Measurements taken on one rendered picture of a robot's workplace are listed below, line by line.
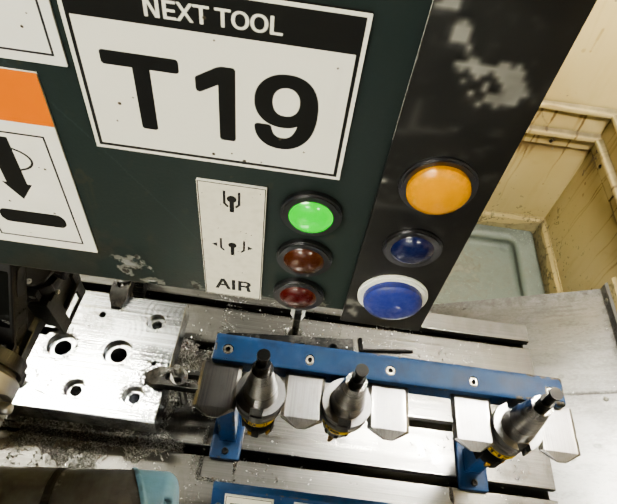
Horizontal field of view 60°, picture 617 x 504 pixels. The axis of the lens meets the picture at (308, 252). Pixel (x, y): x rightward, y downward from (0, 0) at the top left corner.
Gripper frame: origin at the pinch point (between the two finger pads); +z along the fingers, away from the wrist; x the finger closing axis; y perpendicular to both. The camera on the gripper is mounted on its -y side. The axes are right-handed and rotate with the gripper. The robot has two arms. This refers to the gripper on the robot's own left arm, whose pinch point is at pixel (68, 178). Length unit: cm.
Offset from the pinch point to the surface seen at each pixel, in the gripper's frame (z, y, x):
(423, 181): -19.2, -28.3, 29.8
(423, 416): 3, 55, 52
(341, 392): -10.3, 17.6, 32.4
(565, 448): -10, 23, 62
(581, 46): 85, 25, 78
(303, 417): -12.3, 23.0, 28.7
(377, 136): -18.5, -29.4, 27.7
